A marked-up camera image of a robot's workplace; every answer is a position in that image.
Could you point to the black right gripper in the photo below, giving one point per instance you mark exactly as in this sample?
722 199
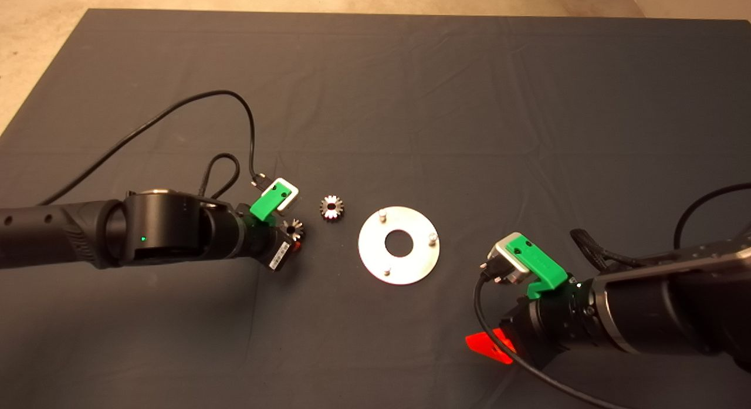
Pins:
551 324

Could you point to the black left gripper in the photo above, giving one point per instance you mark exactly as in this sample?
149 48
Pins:
261 244

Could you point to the small steel planetary gear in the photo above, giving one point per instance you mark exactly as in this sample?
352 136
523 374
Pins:
299 233
339 212

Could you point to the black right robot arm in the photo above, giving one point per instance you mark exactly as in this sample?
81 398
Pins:
675 303

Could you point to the round metal carrier plate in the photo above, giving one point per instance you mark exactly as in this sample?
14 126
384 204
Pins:
422 262

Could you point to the dark grey table cloth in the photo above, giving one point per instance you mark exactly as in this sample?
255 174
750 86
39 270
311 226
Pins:
410 104

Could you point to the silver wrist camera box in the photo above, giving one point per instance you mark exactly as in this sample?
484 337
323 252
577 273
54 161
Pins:
293 198
519 276

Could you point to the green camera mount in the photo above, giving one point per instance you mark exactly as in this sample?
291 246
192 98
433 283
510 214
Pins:
264 206
540 262

